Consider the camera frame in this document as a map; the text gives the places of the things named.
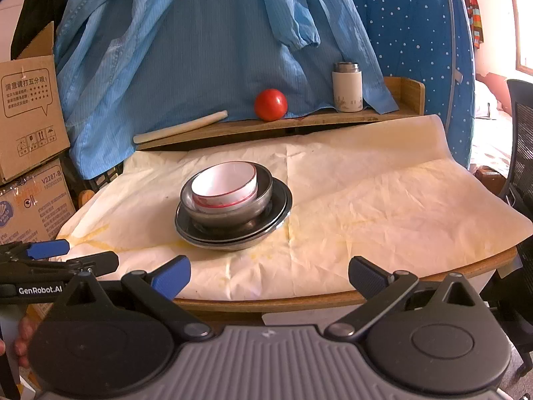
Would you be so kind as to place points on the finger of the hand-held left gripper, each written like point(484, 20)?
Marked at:
point(100, 262)
point(46, 249)

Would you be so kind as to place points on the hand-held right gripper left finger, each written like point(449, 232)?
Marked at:
point(173, 277)

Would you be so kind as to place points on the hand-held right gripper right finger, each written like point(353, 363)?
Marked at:
point(366, 277)

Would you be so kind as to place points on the stainless steel plate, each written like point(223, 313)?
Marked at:
point(287, 210)
point(275, 200)
point(233, 245)

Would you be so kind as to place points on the stainless steel bowl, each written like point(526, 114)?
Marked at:
point(233, 216)

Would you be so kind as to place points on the person's left hand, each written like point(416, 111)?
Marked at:
point(25, 337)

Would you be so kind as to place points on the cardboard box with blue logo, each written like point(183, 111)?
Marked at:
point(37, 208)

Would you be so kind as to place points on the wooden table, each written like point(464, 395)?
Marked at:
point(291, 303)

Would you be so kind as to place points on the black plastic crate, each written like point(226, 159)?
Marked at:
point(104, 181)

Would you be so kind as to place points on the brown printed cardboard box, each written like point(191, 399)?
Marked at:
point(29, 112)

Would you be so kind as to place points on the wooden shelf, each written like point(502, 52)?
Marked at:
point(324, 118)

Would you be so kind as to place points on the white thermos bottle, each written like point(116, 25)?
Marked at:
point(347, 89)

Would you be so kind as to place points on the red tomato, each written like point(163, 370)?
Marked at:
point(271, 105)

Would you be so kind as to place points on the white patterned bedding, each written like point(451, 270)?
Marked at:
point(491, 125)

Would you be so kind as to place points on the black mesh office chair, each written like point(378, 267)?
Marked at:
point(520, 133)

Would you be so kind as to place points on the light blue garment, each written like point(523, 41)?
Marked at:
point(187, 58)

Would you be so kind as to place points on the black garment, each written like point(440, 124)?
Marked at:
point(37, 8)

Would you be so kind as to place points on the blue white-dotted fabric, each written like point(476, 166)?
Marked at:
point(416, 29)

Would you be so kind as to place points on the colourful striped cloth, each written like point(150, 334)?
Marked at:
point(474, 16)

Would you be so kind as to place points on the window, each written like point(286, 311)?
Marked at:
point(522, 25)

